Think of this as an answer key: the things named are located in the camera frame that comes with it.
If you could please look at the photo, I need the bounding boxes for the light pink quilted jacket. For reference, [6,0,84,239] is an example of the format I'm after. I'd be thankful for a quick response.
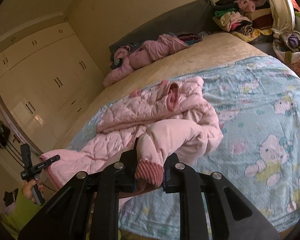
[41,76,223,193]

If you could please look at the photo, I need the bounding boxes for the green sleeve forearm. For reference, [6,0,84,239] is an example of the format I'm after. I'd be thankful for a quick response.
[0,188,42,239]

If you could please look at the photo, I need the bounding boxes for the bag stuffed with clothes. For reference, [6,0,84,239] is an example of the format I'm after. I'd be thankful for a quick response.
[273,31,300,77]

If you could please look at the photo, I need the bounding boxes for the striped folded clothes at headboard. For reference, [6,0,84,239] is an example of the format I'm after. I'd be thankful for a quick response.
[168,31,211,46]

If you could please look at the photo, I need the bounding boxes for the pile of mixed clothes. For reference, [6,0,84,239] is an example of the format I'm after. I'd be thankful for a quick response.
[213,0,274,44]

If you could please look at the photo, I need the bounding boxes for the person's left hand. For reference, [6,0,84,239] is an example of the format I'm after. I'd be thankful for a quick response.
[22,179,44,203]

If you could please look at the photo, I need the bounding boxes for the blue Hello Kitty blanket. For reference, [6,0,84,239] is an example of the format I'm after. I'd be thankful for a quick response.
[67,55,300,237]

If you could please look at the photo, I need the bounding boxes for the cream built-in wardrobe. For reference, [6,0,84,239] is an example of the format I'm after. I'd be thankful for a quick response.
[0,22,104,152]

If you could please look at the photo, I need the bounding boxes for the beige bed mattress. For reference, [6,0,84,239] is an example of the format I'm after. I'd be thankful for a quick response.
[54,32,266,149]

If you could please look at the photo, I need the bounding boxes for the darker pink puffer jacket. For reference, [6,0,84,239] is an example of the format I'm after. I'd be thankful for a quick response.
[103,34,189,87]

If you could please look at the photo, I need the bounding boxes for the dark grey headboard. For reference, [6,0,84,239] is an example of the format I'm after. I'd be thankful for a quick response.
[109,0,217,54]

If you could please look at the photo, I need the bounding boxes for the cream curtain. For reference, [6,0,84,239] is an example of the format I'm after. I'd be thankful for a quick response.
[269,0,295,38]

